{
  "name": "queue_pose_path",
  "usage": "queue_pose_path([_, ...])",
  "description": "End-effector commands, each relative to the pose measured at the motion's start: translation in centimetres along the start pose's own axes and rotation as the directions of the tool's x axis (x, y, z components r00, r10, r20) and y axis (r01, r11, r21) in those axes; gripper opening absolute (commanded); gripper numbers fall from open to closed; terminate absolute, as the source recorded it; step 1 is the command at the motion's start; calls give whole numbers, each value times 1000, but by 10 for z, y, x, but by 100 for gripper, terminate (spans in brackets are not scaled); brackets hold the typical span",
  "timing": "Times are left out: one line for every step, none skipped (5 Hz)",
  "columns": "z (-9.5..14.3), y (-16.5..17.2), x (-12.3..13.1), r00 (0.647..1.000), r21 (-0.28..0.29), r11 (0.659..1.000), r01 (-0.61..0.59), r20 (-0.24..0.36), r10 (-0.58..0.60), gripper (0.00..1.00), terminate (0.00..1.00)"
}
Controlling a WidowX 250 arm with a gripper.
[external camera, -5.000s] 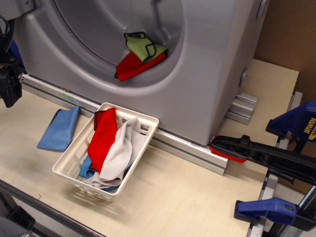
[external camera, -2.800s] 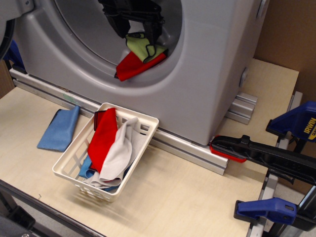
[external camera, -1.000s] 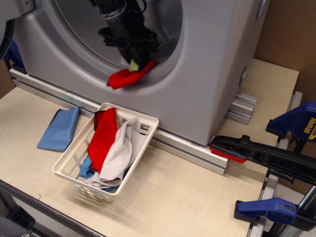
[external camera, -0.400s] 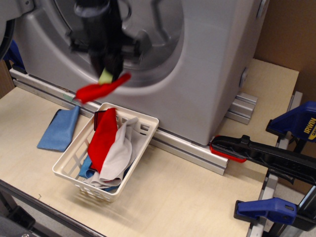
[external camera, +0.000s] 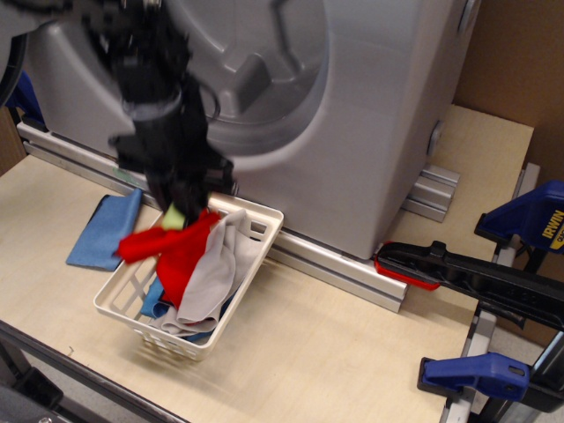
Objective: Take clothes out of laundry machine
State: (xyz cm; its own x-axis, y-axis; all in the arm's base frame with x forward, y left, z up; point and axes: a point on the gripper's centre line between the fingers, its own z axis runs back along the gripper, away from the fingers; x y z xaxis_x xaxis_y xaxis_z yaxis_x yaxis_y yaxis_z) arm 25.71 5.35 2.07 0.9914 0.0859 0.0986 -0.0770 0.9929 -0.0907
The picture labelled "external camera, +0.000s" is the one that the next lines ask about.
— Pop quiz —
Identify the blue clamp lower jaw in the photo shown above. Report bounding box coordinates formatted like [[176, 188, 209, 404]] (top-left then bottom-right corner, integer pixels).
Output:
[[417, 352, 564, 413]]

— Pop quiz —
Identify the blue cloth in basket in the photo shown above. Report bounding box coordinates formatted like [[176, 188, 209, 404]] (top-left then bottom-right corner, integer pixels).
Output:
[[140, 278, 170, 319]]

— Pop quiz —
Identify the red cloth in basket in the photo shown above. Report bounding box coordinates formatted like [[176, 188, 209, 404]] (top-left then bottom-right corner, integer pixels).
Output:
[[157, 227, 211, 308]]

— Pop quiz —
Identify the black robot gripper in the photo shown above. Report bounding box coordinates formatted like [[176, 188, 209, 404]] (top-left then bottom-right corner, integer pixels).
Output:
[[110, 83, 238, 225]]

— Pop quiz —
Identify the blue cloth on table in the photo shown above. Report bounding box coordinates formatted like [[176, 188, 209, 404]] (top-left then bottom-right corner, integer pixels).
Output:
[[66, 189, 143, 271]]

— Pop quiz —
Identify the white plastic basket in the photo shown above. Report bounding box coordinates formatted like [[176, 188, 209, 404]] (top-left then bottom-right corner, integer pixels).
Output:
[[94, 194, 284, 360]]

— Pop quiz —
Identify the blue Irwin clamp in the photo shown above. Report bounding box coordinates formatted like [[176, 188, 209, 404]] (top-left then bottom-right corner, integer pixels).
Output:
[[474, 180, 563, 255]]

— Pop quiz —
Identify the short aluminium extrusion block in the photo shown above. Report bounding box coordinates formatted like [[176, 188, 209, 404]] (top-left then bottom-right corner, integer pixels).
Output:
[[402, 164, 460, 223]]

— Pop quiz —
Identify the grey cloth in basket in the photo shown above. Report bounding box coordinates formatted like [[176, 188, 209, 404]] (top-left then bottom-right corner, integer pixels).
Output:
[[152, 209, 261, 338]]

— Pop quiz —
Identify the aluminium extrusion rail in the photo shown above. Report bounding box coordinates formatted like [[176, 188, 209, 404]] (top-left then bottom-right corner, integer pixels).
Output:
[[17, 122, 407, 313]]

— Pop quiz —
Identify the red cloth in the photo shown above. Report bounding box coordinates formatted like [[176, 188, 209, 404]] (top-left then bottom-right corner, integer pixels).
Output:
[[157, 227, 211, 308], [115, 211, 220, 263]]

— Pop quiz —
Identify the grey toy washing machine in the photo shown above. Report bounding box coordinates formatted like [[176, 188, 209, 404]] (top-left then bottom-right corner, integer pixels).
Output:
[[1, 1, 480, 258]]

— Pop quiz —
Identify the green cloth with black trim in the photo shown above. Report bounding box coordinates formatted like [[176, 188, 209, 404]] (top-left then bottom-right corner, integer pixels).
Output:
[[161, 204, 186, 230]]

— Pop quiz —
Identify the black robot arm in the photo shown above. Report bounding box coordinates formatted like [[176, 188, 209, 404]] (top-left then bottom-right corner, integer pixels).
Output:
[[63, 1, 235, 223]]

